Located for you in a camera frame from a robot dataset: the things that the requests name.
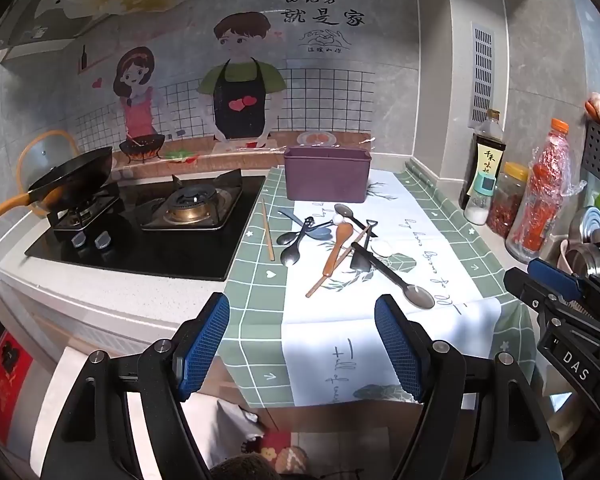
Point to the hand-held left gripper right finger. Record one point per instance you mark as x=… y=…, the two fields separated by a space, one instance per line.
x=397 y=350

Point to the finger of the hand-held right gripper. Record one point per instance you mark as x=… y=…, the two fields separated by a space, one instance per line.
x=527 y=290
x=557 y=277

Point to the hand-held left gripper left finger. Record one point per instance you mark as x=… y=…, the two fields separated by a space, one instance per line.
x=205 y=347

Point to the wooden chopstick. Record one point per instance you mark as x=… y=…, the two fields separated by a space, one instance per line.
x=268 y=232
x=316 y=287

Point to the white ceramic spoon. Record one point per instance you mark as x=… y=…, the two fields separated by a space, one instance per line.
x=381 y=248

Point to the dark grey metal spoon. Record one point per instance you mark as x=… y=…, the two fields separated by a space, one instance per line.
x=285 y=238
x=291 y=258

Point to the brown wooden spoon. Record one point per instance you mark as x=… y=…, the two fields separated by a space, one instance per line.
x=343 y=235

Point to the white ball-tipped metal pick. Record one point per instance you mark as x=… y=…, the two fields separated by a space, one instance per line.
x=337 y=219

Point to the grey steel spoon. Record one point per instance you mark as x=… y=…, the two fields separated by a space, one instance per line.
x=343 y=210

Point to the dark blue plastic spoon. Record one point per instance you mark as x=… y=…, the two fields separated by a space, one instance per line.
x=291 y=217

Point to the purple plastic utensil box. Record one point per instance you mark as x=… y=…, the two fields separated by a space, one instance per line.
x=327 y=177

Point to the stainless steel pots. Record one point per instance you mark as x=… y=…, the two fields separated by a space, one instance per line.
x=592 y=240

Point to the yellow-lidded chili flake jar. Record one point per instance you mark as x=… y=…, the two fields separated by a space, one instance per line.
x=505 y=205

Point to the black glass gas stove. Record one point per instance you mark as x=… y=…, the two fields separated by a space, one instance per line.
x=180 y=255

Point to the teal-capped salt shaker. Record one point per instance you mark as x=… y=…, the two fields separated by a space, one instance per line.
x=480 y=200

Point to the flowered floor mat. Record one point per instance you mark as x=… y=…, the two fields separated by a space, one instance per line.
x=285 y=452

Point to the dark soy sauce bottle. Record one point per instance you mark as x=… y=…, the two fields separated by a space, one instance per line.
x=485 y=157

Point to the gas stove burner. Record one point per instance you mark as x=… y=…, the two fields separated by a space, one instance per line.
x=190 y=207

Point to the grey stove knob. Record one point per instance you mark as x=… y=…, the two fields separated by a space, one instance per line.
x=103 y=241
x=79 y=240

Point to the green checked white tablecloth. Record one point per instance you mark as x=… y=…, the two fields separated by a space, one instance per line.
x=410 y=200

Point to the black burner pan support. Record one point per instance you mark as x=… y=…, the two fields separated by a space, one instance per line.
x=87 y=207

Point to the red printed cabinet sticker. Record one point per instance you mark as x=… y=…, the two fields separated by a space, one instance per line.
x=5 y=380

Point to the white vent grille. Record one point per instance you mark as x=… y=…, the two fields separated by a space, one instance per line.
x=482 y=72

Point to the orange-rimmed glass lid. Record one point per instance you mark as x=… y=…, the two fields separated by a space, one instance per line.
x=45 y=147

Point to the grey range hood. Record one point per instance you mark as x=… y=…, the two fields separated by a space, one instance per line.
x=30 y=35

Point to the cartoon couple wall poster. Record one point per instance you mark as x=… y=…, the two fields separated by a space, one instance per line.
x=180 y=35

